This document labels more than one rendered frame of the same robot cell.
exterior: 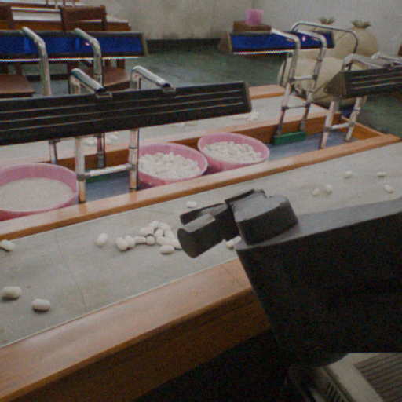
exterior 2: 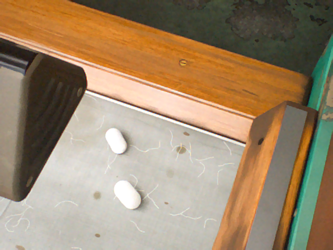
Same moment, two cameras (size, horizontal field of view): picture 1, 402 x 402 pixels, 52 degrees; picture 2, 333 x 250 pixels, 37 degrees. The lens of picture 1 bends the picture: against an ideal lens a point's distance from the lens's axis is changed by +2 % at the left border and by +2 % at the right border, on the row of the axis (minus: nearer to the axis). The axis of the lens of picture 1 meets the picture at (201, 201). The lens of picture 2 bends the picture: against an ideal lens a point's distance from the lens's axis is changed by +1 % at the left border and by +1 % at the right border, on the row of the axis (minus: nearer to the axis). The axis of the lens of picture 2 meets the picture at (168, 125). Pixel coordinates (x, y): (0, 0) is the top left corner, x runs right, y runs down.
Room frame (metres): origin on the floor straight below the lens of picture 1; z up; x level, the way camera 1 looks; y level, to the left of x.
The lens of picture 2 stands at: (0.68, 0.55, 1.28)
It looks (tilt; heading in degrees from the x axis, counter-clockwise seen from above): 60 degrees down; 233
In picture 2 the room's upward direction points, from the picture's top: 5 degrees clockwise
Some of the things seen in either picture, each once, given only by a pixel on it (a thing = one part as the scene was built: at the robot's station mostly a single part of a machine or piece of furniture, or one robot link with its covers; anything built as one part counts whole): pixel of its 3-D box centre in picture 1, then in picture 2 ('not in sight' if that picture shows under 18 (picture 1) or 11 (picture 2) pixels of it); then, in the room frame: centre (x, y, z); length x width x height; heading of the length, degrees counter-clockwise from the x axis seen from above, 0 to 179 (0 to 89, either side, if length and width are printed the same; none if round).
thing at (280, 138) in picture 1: (286, 87); not in sight; (1.82, -0.31, 0.90); 0.20 x 0.19 x 0.45; 128
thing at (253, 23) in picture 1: (250, 32); not in sight; (6.89, -0.45, 0.32); 0.42 x 0.42 x 0.64; 39
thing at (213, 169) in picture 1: (232, 158); not in sight; (1.40, -0.10, 0.72); 0.27 x 0.27 x 0.10
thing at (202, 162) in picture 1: (167, 171); not in sight; (1.23, 0.13, 0.72); 0.27 x 0.27 x 0.10
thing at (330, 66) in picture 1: (328, 82); not in sight; (4.03, -1.07, 0.40); 0.74 x 0.56 x 0.38; 130
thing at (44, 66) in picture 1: (66, 109); not in sight; (1.23, 0.46, 0.90); 0.20 x 0.19 x 0.45; 128
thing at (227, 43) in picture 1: (282, 40); not in sight; (1.88, -0.26, 1.08); 0.62 x 0.08 x 0.07; 128
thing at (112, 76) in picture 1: (104, 74); not in sight; (3.18, 0.87, 0.45); 0.44 x 0.43 x 0.91; 149
